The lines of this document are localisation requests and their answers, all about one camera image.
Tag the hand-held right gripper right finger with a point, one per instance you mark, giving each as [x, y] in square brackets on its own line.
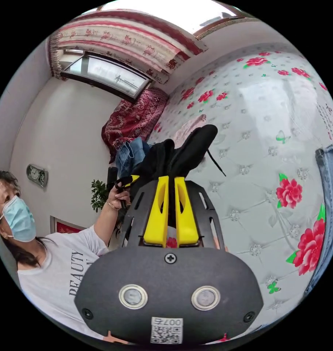
[187, 225]

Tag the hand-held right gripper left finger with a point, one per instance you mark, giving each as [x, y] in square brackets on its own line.
[155, 219]

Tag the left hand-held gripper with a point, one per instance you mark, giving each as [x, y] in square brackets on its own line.
[125, 196]

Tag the black pants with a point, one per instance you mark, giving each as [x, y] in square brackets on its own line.
[182, 156]

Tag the person's left forearm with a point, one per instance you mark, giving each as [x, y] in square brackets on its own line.
[103, 222]

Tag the person's left hand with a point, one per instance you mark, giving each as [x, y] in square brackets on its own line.
[115, 198]

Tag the person's right hand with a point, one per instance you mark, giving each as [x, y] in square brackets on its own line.
[220, 245]

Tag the dark blue jeans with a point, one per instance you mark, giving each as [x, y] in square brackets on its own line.
[130, 156]

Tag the green plant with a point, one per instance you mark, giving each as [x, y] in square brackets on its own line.
[99, 194]

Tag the red patterned blanket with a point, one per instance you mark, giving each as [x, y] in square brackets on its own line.
[133, 120]

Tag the pink garment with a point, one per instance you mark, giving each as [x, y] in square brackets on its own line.
[187, 131]

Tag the red framed picture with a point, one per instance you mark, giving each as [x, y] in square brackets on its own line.
[66, 226]

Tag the person's body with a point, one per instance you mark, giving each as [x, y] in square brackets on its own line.
[40, 246]

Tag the light blue jeans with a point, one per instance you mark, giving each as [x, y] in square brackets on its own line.
[329, 208]

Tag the red and white floral curtain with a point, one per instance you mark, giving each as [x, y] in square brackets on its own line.
[122, 35]

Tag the silver wall clock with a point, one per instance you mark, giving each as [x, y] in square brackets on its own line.
[37, 175]

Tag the window with dark frame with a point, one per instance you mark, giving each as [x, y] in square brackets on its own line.
[108, 74]

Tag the window with wooden frame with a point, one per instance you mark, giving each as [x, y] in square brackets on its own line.
[221, 23]

